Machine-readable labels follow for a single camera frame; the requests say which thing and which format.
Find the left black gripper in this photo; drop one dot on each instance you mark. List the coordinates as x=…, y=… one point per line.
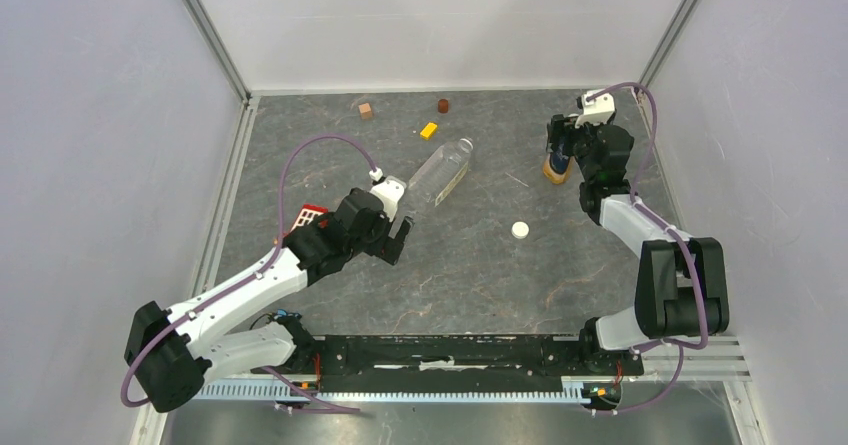
x=391, y=246

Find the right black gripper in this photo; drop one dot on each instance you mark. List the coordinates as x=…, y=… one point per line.
x=560, y=127

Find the orange tea bottle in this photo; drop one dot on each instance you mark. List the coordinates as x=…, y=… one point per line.
x=558, y=173

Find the clear plastic bottle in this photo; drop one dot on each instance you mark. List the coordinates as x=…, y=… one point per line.
x=431, y=184

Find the large white bottle cap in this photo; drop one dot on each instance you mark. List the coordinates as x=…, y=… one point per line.
x=520, y=230

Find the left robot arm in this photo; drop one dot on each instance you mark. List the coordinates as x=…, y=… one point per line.
x=173, y=352

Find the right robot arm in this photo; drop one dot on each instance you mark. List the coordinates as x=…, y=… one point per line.
x=681, y=290

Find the red orange toy cart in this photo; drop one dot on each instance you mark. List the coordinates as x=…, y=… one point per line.
x=307, y=214

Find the yellow block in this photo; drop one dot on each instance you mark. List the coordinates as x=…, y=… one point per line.
x=428, y=131

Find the tan wooden cube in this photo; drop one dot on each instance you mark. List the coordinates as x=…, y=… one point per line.
x=365, y=111

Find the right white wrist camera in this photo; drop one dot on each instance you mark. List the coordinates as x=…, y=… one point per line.
x=596, y=109

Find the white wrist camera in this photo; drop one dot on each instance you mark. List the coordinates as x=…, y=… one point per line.
x=390, y=191
x=596, y=109

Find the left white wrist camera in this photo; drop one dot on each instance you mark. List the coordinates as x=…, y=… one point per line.
x=390, y=191

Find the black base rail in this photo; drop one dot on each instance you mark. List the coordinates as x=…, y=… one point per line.
x=455, y=363

